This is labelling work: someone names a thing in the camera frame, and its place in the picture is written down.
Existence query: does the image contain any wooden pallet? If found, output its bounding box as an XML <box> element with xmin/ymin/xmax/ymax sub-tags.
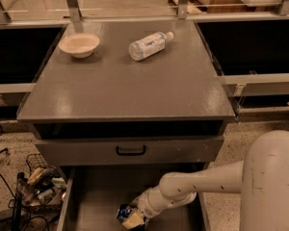
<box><xmin>168</xmin><ymin>0</ymin><xmax>207</xmax><ymax>16</ymax></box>

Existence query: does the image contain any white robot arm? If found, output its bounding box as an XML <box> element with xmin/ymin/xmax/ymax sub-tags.
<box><xmin>117</xmin><ymin>130</ymin><xmax>289</xmax><ymax>231</ymax></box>

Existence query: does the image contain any beige paper bowl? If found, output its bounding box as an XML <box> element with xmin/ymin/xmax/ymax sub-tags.
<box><xmin>59</xmin><ymin>33</ymin><xmax>100</xmax><ymax>59</ymax></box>

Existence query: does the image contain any black wire basket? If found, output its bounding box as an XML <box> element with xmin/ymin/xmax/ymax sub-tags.
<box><xmin>15</xmin><ymin>154</ymin><xmax>66</xmax><ymax>213</ymax></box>

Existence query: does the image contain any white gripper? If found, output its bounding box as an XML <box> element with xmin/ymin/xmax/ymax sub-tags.
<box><xmin>122</xmin><ymin>187</ymin><xmax>171</xmax><ymax>230</ymax></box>

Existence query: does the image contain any open grey middle drawer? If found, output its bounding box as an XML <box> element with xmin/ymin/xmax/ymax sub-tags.
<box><xmin>56</xmin><ymin>164</ymin><xmax>209</xmax><ymax>231</ymax></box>

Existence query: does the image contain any black drawer handle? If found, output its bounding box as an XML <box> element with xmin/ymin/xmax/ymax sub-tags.
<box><xmin>116</xmin><ymin>145</ymin><xmax>146</xmax><ymax>156</ymax></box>

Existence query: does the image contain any clear plastic water bottle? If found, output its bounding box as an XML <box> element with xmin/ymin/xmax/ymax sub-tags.
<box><xmin>128</xmin><ymin>32</ymin><xmax>174</xmax><ymax>62</ymax></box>

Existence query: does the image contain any metal railing frame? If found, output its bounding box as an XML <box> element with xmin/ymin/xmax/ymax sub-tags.
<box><xmin>0</xmin><ymin>0</ymin><xmax>289</xmax><ymax>26</ymax></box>

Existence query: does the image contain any blue pepsi can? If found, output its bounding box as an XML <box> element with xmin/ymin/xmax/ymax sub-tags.
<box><xmin>117</xmin><ymin>204</ymin><xmax>148</xmax><ymax>231</ymax></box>

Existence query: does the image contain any grey top drawer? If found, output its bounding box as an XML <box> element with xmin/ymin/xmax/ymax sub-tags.
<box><xmin>36</xmin><ymin>136</ymin><xmax>223</xmax><ymax>167</ymax></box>

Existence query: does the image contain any grey drawer cabinet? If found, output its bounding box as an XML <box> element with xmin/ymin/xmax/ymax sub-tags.
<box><xmin>16</xmin><ymin>19</ymin><xmax>236</xmax><ymax>231</ymax></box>

